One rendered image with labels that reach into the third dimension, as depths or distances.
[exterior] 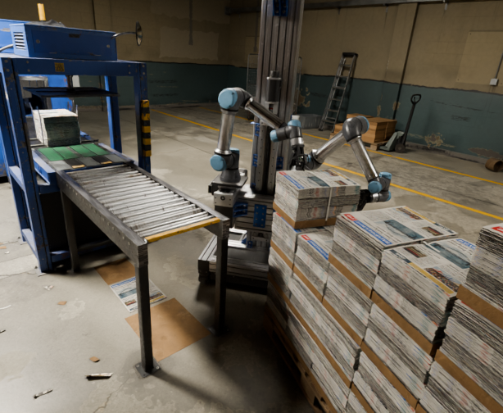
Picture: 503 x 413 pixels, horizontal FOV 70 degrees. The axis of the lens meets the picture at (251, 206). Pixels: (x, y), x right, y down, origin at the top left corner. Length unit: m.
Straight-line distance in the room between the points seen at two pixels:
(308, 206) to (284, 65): 1.08
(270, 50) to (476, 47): 6.24
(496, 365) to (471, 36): 7.66
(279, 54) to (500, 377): 2.08
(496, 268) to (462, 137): 7.41
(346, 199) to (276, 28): 1.22
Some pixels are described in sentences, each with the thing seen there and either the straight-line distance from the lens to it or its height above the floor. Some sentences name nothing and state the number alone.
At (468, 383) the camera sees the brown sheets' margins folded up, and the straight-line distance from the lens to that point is 1.26.
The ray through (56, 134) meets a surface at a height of 0.90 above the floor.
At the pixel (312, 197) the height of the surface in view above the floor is 1.01.
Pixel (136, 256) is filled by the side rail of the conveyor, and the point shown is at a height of 0.74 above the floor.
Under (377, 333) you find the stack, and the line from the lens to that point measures 1.50.
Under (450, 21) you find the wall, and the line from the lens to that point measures 8.68.
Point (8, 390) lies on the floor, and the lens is 2.41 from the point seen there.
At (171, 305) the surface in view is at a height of 0.00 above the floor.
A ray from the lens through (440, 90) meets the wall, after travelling 8.59.
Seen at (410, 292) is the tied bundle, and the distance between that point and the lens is 1.31.
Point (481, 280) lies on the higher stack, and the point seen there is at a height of 1.15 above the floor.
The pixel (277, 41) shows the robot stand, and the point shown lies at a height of 1.75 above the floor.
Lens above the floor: 1.65
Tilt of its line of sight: 23 degrees down
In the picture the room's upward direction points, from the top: 4 degrees clockwise
